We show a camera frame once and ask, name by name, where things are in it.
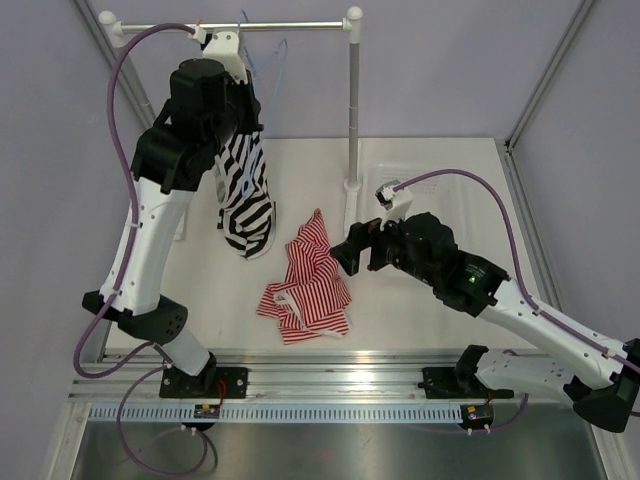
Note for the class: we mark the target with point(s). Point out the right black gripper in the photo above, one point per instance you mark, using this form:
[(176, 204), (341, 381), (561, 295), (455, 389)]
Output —
[(361, 236)]

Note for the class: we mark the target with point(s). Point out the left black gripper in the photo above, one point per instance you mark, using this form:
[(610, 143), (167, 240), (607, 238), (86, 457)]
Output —
[(244, 91)]

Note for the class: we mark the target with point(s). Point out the blue hanger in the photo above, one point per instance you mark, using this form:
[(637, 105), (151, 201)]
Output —
[(267, 74)]

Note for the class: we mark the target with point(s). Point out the red white striped tank top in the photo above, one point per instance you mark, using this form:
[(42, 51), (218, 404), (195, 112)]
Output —
[(311, 301)]

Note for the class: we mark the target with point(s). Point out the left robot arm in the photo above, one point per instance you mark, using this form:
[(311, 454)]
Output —
[(208, 105)]

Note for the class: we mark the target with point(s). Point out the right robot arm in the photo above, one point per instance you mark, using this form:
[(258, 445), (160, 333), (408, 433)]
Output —
[(597, 376)]

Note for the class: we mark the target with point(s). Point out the black white striped tank top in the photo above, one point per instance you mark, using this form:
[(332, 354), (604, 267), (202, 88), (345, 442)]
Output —
[(246, 211)]

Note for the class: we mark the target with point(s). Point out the white plastic basket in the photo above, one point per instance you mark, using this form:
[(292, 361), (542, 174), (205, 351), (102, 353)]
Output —
[(444, 196)]

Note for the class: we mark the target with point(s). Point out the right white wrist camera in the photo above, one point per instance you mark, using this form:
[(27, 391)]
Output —
[(396, 200)]

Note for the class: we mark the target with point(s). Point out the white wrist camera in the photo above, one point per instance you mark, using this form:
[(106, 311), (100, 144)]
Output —
[(223, 47), (396, 200)]

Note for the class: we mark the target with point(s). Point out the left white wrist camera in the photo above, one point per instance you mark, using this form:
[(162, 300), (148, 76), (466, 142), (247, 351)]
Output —
[(223, 47)]

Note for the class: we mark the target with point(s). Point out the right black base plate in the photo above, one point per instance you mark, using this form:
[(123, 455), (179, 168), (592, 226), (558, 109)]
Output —
[(444, 384)]

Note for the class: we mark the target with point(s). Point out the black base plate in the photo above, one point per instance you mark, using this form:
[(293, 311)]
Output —
[(444, 384), (220, 382)]

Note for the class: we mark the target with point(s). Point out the white slotted cable duct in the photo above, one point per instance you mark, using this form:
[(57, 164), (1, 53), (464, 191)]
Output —
[(280, 413)]

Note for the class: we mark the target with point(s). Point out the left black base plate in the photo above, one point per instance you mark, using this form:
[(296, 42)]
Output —
[(220, 382)]

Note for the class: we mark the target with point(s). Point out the aluminium mounting rail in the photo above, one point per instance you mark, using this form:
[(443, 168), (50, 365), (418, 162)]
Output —
[(365, 376)]

